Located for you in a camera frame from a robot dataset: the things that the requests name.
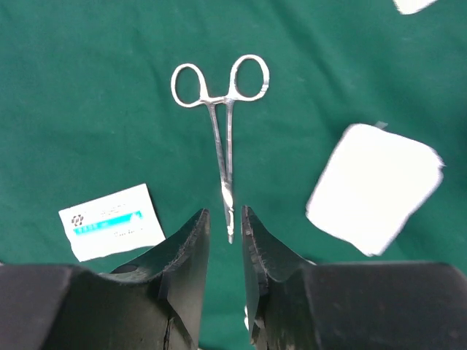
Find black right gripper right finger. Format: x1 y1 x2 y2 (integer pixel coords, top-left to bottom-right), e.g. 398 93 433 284
240 205 329 350

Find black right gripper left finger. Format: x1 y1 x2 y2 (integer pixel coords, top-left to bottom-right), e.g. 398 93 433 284
72 209 210 349

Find white gauze pad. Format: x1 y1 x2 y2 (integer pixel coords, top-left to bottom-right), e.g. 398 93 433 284
306 124 444 256
393 0 437 15

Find steel hemostat forceps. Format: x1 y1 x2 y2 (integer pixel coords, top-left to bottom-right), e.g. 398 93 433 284
171 54 270 244

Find white blue-striped packet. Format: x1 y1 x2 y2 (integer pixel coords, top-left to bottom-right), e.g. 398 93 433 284
58 184 166 262

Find white gauze pad top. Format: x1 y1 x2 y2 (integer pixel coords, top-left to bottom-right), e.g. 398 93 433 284
393 0 437 15

